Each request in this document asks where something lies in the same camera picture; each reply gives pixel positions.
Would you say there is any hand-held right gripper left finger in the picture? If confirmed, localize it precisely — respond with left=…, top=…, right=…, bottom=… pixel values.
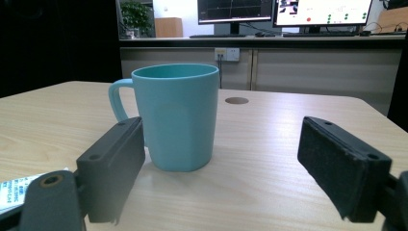
left=75, top=116, right=146, bottom=224

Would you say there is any green potted plant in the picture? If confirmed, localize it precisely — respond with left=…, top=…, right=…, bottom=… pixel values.
left=119, top=0, right=154, bottom=39

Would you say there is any round brown table grommet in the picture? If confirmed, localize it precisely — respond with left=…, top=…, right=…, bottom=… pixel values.
left=224, top=96, right=250, bottom=105

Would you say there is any white-screen computer monitor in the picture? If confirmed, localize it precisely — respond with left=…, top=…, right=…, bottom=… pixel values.
left=273, top=0, right=374, bottom=34

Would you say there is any dark-screen computer monitor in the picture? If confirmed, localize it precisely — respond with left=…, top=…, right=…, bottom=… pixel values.
left=196, top=0, right=274, bottom=36

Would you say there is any white wall power socket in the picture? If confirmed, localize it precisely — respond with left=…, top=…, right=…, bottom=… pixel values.
left=214, top=47, right=241, bottom=63

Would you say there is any black power cable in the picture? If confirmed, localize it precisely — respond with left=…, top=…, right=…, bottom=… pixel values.
left=217, top=53, right=224, bottom=90

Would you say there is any white printed packet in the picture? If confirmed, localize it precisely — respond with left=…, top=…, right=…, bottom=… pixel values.
left=0, top=167, right=70, bottom=216

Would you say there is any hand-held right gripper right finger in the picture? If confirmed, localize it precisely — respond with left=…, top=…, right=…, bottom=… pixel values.
left=296, top=115, right=393, bottom=223

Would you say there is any brown cardboard box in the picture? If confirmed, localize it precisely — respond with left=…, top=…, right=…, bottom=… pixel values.
left=375, top=6, right=408, bottom=35
left=154, top=16, right=184, bottom=39

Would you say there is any black keyboard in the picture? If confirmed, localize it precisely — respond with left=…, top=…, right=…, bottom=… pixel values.
left=282, top=31, right=358, bottom=38
left=189, top=34, right=247, bottom=39

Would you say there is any black curtain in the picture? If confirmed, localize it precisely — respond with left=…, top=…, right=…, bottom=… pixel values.
left=0, top=0, right=123, bottom=99

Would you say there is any teal cup with handle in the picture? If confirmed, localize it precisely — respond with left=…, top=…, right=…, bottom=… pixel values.
left=108, top=63, right=220, bottom=173

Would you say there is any long grey office counter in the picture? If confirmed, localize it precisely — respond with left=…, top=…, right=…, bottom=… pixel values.
left=118, top=34, right=407, bottom=116

